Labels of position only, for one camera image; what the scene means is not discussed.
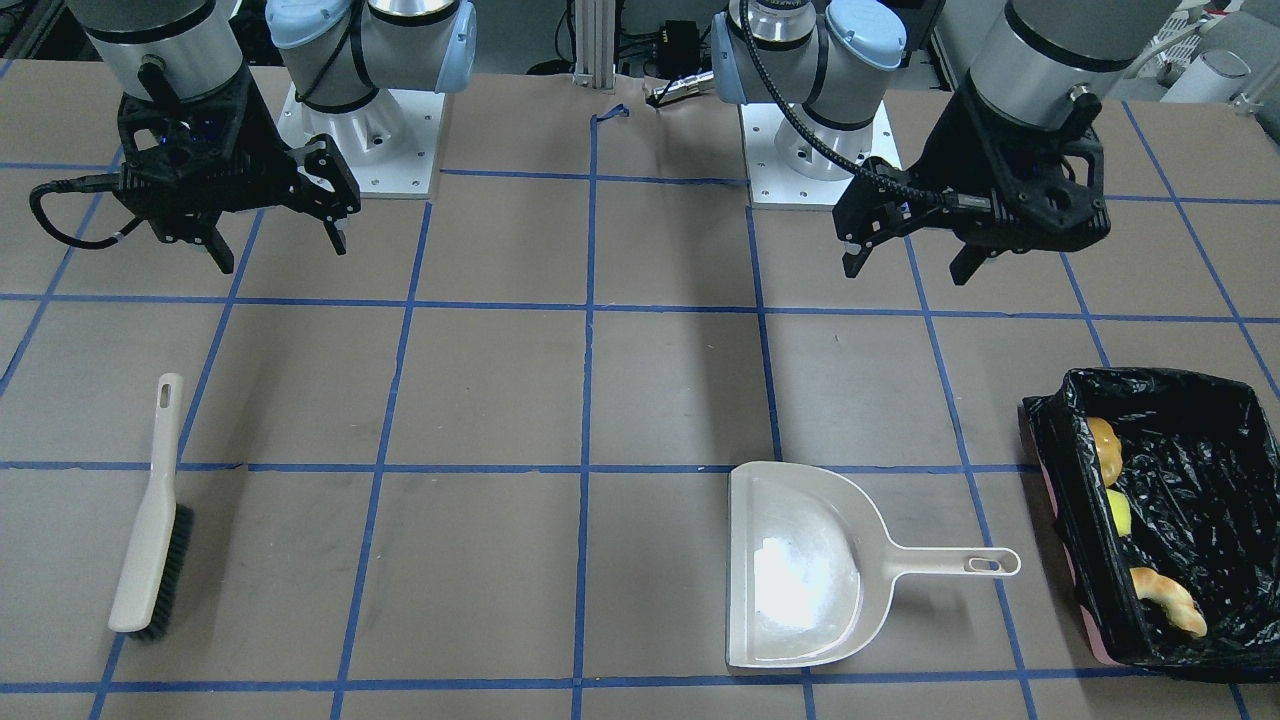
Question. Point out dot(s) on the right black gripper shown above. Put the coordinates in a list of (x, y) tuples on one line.
[(262, 134)]

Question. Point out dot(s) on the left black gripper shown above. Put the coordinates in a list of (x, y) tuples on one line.
[(948, 152)]

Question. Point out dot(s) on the yellow bread roll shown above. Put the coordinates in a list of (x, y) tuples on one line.
[(1108, 448)]

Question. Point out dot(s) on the yellow green sponge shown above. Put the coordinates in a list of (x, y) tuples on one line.
[(1120, 512)]

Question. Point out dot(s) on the white plastic dustpan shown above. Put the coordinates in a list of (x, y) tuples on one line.
[(812, 567)]

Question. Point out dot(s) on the white hand brush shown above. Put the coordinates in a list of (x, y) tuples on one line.
[(147, 587)]

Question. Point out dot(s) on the twisted croissant bread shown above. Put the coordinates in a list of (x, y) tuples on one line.
[(1172, 598)]

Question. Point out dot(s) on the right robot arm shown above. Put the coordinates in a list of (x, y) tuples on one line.
[(339, 55)]

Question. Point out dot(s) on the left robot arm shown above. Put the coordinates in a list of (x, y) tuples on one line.
[(835, 59)]

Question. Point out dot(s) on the bin with black bag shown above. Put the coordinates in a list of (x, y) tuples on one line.
[(1200, 472)]

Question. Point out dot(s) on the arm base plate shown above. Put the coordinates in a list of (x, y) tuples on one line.
[(786, 173), (391, 144)]

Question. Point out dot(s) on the aluminium frame post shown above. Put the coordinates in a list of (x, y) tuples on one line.
[(595, 44)]

